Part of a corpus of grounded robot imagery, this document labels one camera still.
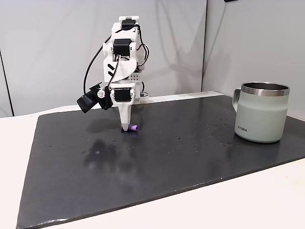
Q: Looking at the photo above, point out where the dark grey table mat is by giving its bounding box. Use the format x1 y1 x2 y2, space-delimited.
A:
16 95 305 229

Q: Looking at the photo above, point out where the pale green steel-rimmed mug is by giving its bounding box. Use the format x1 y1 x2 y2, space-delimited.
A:
232 82 291 144

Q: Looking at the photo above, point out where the black oval gripper camera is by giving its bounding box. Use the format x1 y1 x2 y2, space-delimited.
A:
76 82 113 113

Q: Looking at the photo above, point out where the black camera cable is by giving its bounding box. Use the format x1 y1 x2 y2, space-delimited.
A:
83 35 114 96

